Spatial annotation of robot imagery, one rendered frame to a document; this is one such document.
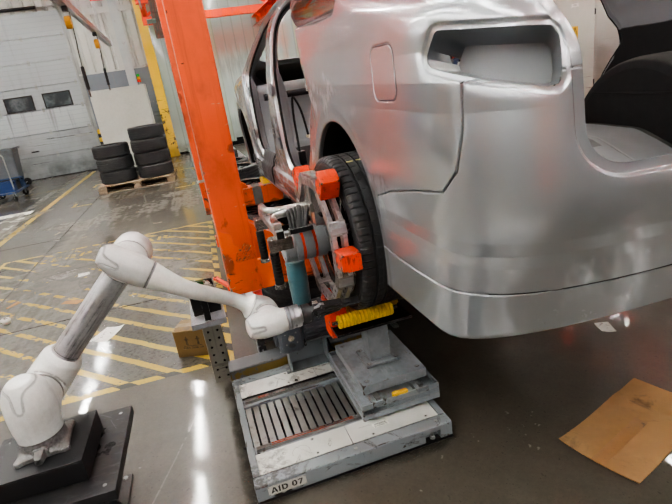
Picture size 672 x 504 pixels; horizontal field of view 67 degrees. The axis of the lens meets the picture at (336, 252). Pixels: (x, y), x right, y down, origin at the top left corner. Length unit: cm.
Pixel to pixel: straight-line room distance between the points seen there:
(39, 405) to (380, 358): 135
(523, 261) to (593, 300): 25
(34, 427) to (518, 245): 167
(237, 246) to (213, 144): 50
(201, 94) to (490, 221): 154
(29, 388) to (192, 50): 146
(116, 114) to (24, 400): 1125
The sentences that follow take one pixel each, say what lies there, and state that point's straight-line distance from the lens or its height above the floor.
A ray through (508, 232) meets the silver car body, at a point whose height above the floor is 108.
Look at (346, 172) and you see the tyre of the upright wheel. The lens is 192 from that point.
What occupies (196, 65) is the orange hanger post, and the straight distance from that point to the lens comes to 240.
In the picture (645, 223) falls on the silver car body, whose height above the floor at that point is 106.
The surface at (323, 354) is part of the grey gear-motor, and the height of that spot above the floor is 9.
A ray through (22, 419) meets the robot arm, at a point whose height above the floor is 55.
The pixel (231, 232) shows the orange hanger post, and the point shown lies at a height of 84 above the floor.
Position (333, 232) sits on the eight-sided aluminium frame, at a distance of 183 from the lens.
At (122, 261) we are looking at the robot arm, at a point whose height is 100.
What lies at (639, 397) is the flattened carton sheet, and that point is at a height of 2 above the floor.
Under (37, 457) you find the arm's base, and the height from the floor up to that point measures 41.
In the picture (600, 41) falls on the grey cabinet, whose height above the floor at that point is 140.
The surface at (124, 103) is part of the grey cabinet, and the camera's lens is 1298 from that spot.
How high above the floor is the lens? 149
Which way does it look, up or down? 19 degrees down
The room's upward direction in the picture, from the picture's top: 9 degrees counter-clockwise
